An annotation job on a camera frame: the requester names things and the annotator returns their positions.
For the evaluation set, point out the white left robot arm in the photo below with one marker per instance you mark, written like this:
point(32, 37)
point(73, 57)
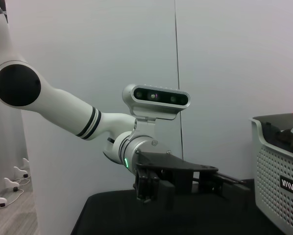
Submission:
point(63, 102)

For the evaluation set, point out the black tablecloth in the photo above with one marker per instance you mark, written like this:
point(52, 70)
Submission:
point(112, 215)

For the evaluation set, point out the grey perforated storage box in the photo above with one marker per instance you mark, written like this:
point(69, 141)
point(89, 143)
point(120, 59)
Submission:
point(271, 176)

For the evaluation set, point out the dark cloth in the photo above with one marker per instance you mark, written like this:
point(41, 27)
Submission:
point(274, 132)

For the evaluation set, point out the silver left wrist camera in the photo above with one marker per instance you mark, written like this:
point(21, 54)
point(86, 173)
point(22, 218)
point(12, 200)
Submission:
point(158, 96)

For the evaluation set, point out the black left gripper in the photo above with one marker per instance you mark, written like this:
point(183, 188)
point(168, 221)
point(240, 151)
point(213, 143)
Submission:
point(166, 164)

